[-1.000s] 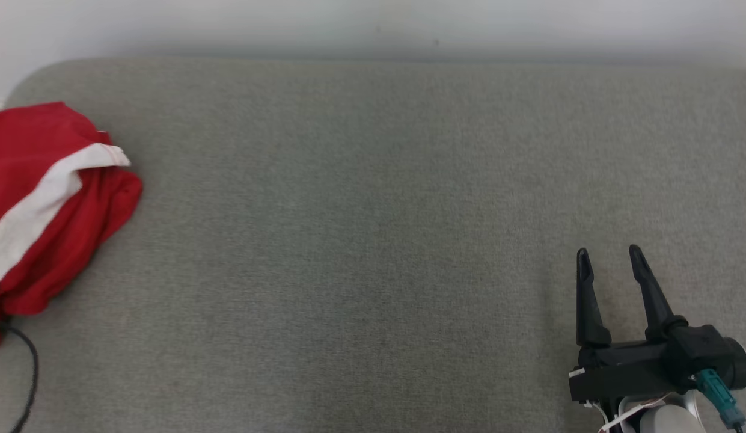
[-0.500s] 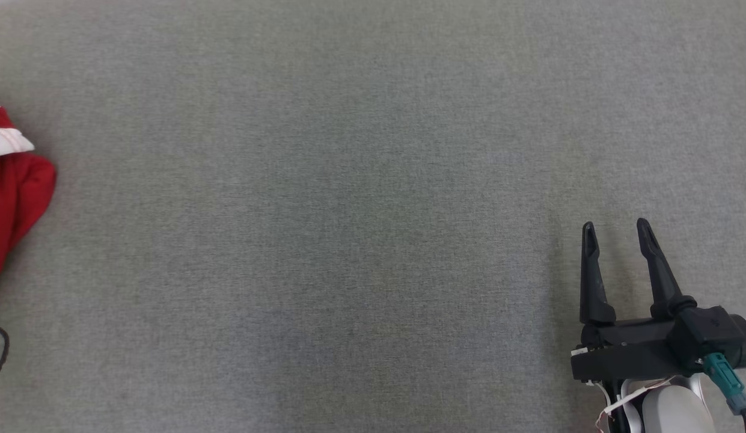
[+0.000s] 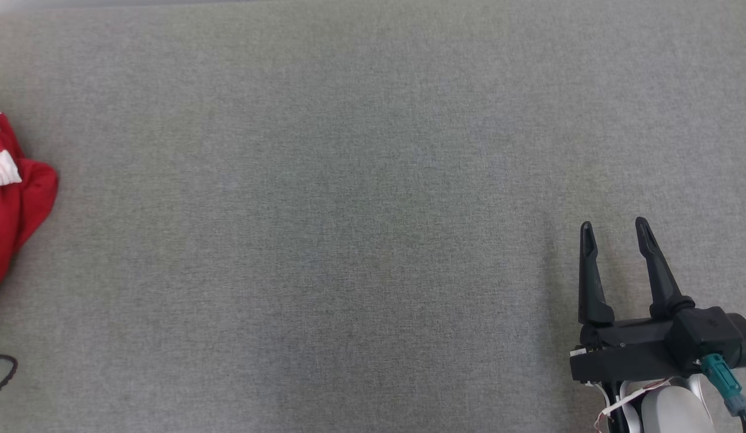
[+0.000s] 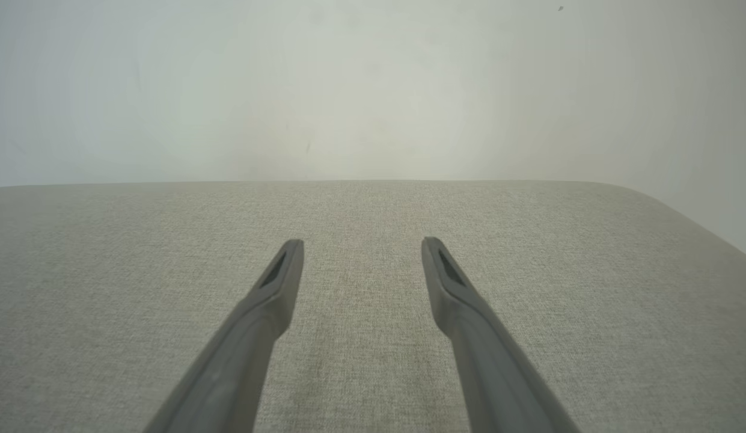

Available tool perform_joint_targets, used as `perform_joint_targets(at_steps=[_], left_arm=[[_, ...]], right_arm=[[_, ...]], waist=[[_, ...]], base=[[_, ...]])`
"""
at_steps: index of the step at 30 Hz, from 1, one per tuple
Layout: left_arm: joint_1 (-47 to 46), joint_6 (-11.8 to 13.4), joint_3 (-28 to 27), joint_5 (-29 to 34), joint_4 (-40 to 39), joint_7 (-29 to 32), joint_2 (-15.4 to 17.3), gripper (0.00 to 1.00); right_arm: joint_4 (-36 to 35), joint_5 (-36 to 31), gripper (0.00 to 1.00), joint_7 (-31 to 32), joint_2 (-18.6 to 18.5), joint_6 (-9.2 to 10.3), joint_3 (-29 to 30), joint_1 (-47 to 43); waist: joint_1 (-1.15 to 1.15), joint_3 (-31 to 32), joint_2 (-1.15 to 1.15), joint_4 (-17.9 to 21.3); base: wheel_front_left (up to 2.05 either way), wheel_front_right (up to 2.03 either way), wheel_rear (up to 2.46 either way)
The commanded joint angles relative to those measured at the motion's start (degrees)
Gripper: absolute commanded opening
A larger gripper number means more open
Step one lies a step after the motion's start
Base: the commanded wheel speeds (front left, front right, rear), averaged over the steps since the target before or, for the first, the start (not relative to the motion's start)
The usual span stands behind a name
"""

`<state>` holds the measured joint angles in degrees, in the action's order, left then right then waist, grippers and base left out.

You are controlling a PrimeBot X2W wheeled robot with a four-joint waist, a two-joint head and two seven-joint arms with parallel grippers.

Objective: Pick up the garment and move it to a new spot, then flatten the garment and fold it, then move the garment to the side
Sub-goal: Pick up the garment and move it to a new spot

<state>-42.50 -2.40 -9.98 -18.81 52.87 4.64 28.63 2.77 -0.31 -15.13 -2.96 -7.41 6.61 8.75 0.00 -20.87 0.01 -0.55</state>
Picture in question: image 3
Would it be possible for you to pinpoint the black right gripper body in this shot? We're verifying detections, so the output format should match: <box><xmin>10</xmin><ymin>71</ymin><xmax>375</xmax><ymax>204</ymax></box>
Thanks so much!
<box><xmin>569</xmin><ymin>317</ymin><xmax>689</xmax><ymax>385</ymax></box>

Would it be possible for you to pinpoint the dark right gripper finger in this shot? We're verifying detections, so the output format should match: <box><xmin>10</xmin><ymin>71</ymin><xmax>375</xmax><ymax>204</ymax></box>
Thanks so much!
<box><xmin>635</xmin><ymin>216</ymin><xmax>696</xmax><ymax>320</ymax></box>
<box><xmin>578</xmin><ymin>221</ymin><xmax>615</xmax><ymax>327</ymax></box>

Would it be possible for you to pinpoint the red white lettered jersey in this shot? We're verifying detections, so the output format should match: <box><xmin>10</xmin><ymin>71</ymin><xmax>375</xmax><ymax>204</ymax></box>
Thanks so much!
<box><xmin>0</xmin><ymin>112</ymin><xmax>60</xmax><ymax>296</ymax></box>

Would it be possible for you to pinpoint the right black cable teal plug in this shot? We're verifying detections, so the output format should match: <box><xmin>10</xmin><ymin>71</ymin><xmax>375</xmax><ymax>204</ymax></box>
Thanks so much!
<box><xmin>699</xmin><ymin>354</ymin><xmax>746</xmax><ymax>433</ymax></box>

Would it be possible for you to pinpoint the black cable teal plug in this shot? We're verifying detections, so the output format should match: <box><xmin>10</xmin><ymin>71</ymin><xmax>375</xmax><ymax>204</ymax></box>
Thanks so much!
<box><xmin>0</xmin><ymin>354</ymin><xmax>19</xmax><ymax>401</ymax></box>
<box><xmin>699</xmin><ymin>354</ymin><xmax>746</xmax><ymax>433</ymax></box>

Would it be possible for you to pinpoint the left black cable teal plug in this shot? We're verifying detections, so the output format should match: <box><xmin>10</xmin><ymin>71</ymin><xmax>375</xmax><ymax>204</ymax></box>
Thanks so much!
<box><xmin>0</xmin><ymin>354</ymin><xmax>19</xmax><ymax>401</ymax></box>

